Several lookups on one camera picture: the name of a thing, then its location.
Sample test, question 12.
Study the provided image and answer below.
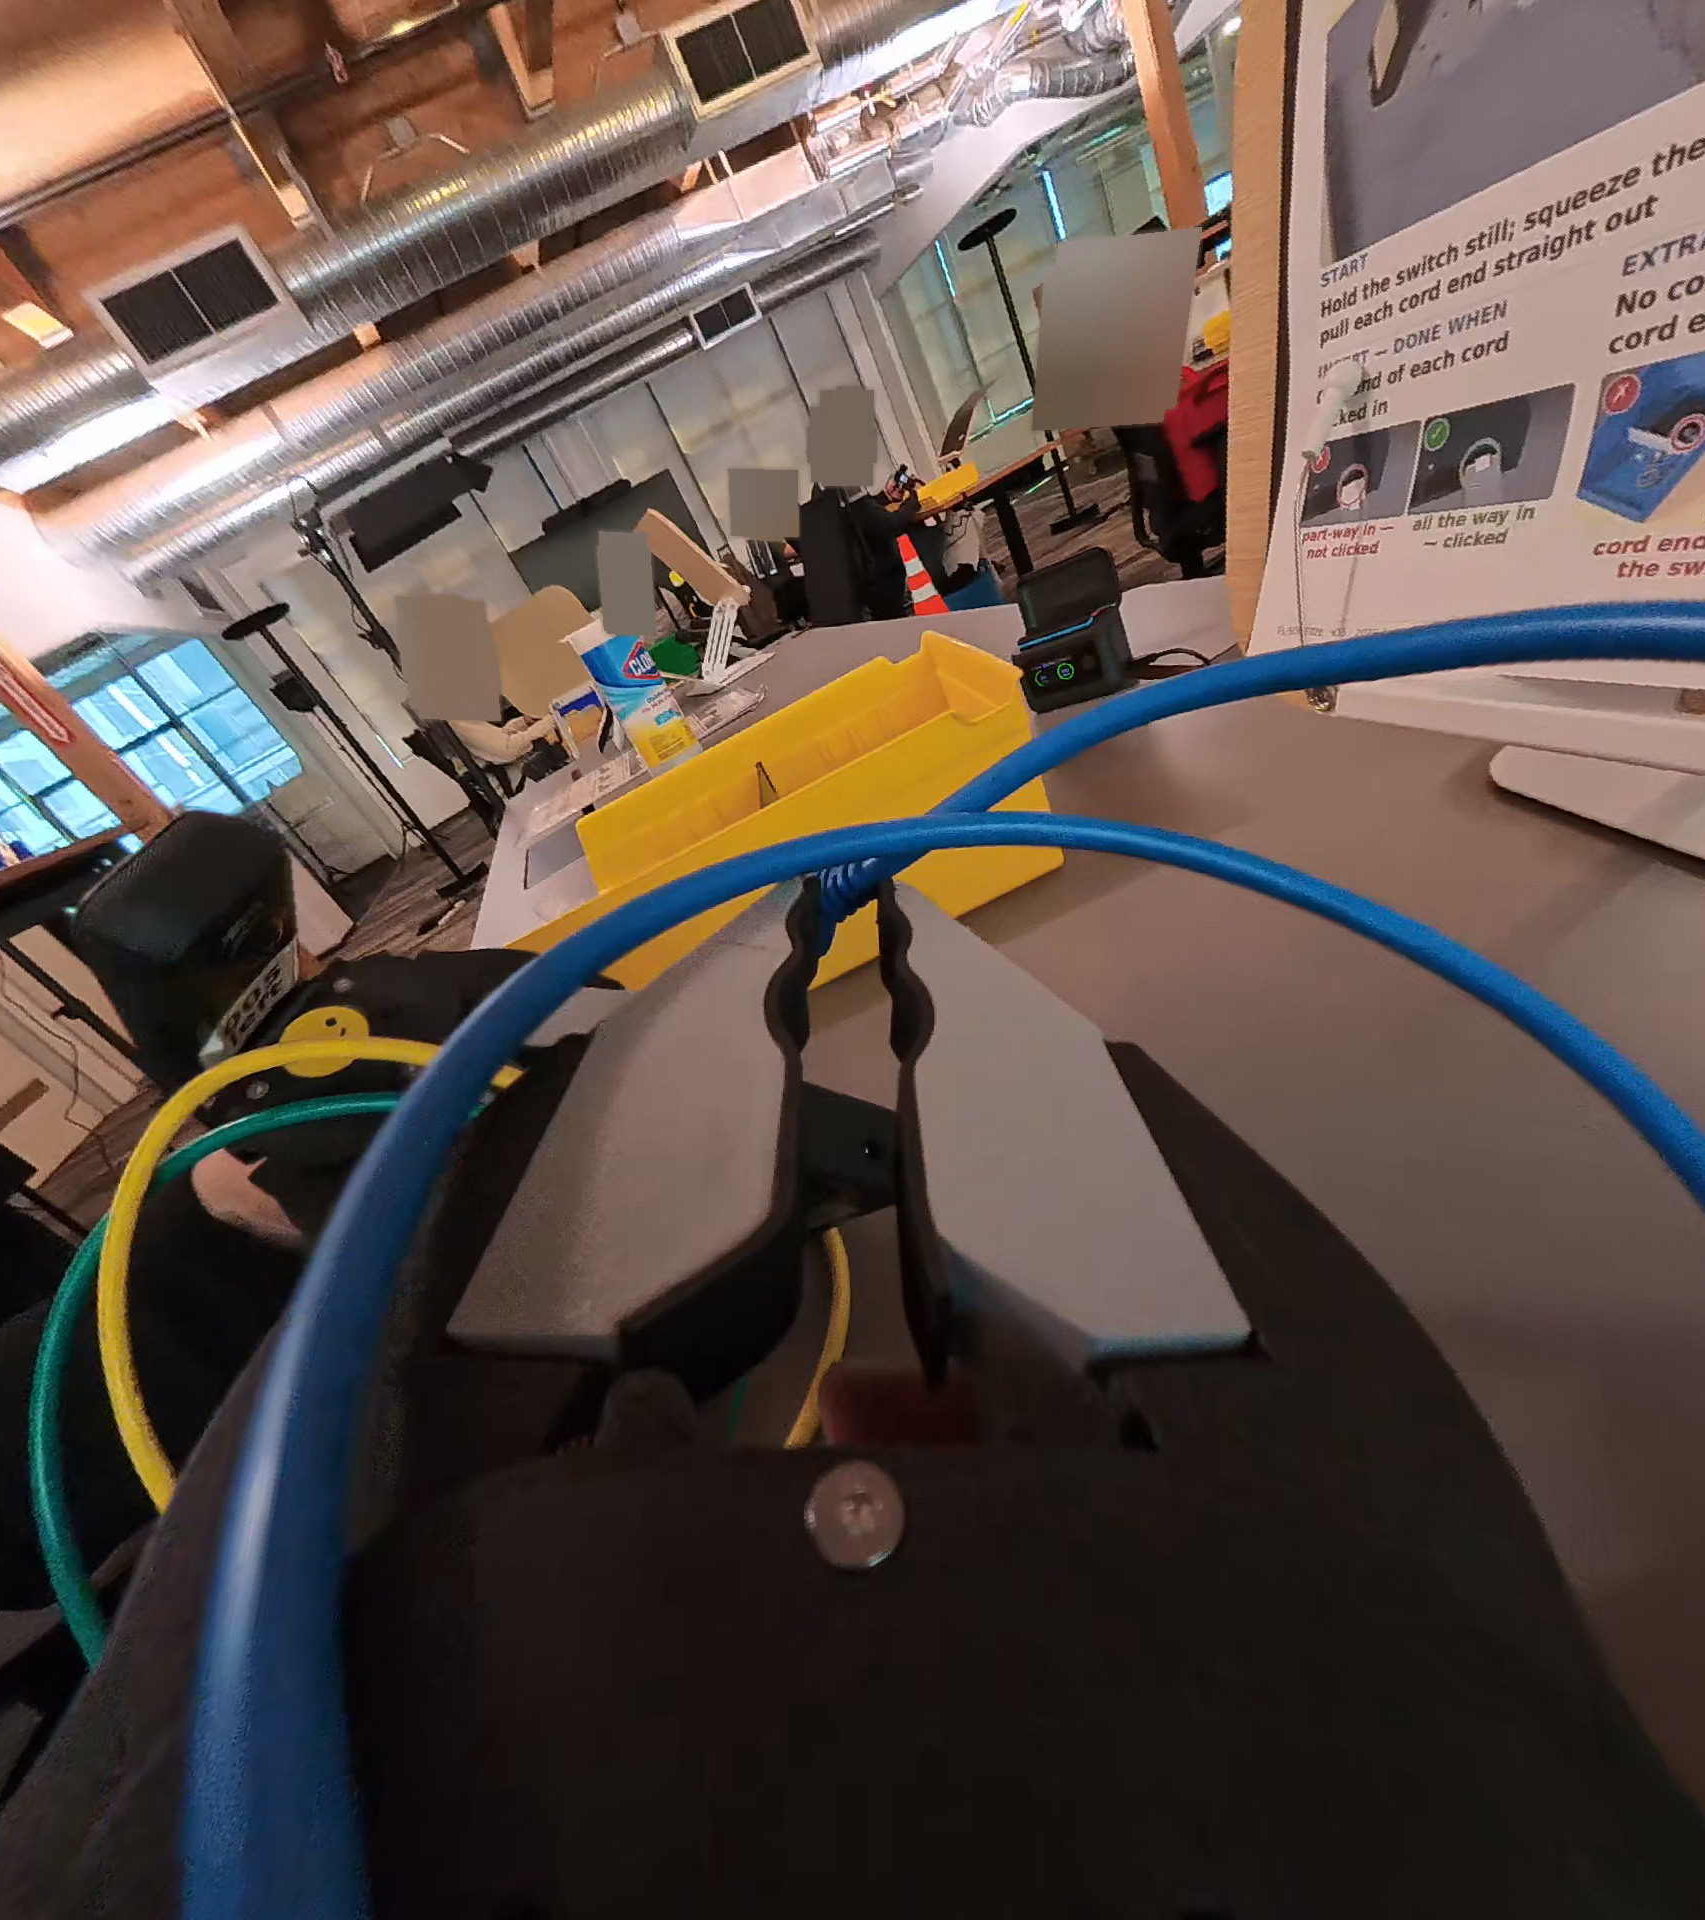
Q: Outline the small black device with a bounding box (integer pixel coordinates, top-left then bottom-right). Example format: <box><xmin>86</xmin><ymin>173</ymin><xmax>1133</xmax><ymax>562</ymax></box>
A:
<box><xmin>1008</xmin><ymin>545</ymin><xmax>1140</xmax><ymax>716</ymax></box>

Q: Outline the white display stand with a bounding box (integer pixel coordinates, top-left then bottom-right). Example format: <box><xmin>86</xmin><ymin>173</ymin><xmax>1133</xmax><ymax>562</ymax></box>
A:
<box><xmin>1302</xmin><ymin>671</ymin><xmax>1705</xmax><ymax>902</ymax></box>

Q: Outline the red office chair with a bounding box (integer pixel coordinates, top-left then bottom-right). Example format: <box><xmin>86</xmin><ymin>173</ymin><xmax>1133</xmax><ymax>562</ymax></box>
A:
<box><xmin>1115</xmin><ymin>360</ymin><xmax>1233</xmax><ymax>581</ymax></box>

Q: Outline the yellow plastic bin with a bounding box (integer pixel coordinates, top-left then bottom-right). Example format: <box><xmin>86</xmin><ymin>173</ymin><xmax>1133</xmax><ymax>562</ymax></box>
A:
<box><xmin>507</xmin><ymin>631</ymin><xmax>1064</xmax><ymax>999</ymax></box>

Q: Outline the blue ethernet cable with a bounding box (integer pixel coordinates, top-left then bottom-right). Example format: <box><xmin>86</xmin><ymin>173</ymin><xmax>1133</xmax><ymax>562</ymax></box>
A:
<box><xmin>184</xmin><ymin>599</ymin><xmax>1705</xmax><ymax>1920</ymax></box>

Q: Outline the green ethernet cable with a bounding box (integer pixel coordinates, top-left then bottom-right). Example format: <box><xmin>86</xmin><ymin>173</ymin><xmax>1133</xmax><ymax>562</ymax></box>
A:
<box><xmin>25</xmin><ymin>1091</ymin><xmax>410</xmax><ymax>1667</ymax></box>

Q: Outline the yellow ethernet cable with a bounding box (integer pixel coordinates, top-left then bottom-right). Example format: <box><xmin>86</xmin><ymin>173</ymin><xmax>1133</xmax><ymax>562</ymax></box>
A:
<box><xmin>94</xmin><ymin>1033</ymin><xmax>855</xmax><ymax>1510</ymax></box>

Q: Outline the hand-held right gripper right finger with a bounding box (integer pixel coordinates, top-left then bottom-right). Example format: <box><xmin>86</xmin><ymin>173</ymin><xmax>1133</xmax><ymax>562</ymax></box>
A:
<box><xmin>874</xmin><ymin>882</ymin><xmax>1251</xmax><ymax>1389</ymax></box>

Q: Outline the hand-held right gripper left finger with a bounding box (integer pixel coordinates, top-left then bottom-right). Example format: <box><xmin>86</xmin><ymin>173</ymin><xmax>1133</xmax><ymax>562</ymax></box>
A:
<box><xmin>447</xmin><ymin>875</ymin><xmax>814</xmax><ymax>1398</ymax></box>

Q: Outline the black tripod light stand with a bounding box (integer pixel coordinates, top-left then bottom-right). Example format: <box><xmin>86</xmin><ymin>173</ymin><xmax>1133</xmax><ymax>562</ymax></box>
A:
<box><xmin>287</xmin><ymin>450</ymin><xmax>496</xmax><ymax>708</ymax></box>

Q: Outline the blue wipes pack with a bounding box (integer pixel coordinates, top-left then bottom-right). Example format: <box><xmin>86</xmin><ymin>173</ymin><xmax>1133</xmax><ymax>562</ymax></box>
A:
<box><xmin>563</xmin><ymin>625</ymin><xmax>704</xmax><ymax>776</ymax></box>

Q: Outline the printed instruction sheet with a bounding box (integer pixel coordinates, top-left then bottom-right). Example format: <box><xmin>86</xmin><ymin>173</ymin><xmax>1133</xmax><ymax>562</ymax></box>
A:
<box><xmin>1249</xmin><ymin>0</ymin><xmax>1705</xmax><ymax>680</ymax></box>

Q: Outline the black wall screen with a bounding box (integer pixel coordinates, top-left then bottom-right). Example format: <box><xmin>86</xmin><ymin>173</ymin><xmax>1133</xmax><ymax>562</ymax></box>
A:
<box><xmin>511</xmin><ymin>467</ymin><xmax>714</xmax><ymax>598</ymax></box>

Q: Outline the black network switch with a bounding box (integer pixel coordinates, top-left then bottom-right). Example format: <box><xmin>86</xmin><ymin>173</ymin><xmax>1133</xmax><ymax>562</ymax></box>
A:
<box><xmin>792</xmin><ymin>1082</ymin><xmax>903</xmax><ymax>1220</ymax></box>

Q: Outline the person's left hand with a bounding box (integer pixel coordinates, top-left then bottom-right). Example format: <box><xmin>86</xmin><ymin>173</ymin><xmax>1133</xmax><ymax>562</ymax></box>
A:
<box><xmin>192</xmin><ymin>1157</ymin><xmax>314</xmax><ymax>1256</ymax></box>

